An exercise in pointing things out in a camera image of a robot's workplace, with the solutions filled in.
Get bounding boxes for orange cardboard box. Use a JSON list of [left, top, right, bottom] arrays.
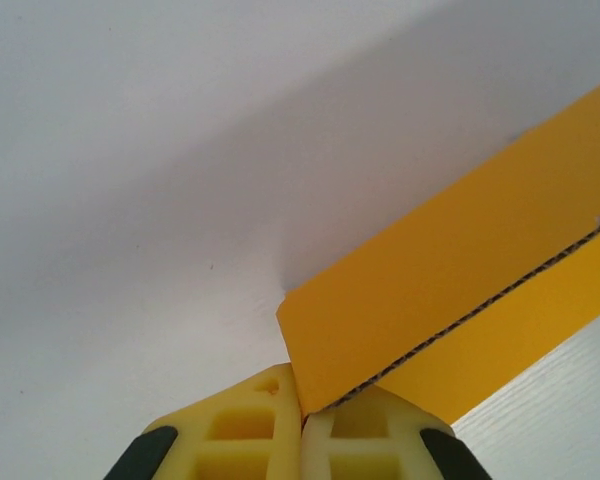
[[275, 71, 600, 424]]

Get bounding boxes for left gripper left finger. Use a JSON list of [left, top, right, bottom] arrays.
[[102, 363, 304, 480]]

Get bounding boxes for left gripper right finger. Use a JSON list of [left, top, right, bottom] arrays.
[[301, 383, 494, 480]]

